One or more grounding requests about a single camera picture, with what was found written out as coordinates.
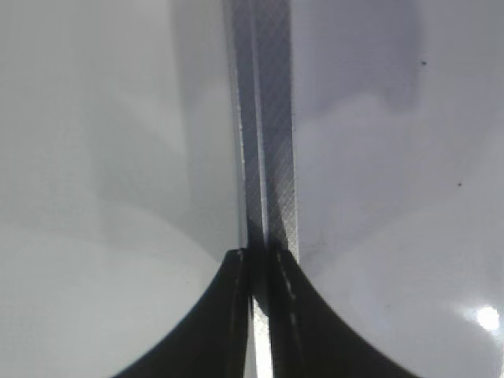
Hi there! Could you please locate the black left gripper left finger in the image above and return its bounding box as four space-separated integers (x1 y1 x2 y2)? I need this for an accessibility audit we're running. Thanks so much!
117 249 250 378

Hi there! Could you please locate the whiteboard with aluminium frame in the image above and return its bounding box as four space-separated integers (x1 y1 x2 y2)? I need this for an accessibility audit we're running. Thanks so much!
224 1 503 377

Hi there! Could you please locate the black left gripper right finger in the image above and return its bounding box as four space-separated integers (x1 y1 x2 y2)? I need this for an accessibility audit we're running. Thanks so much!
267 246 414 378

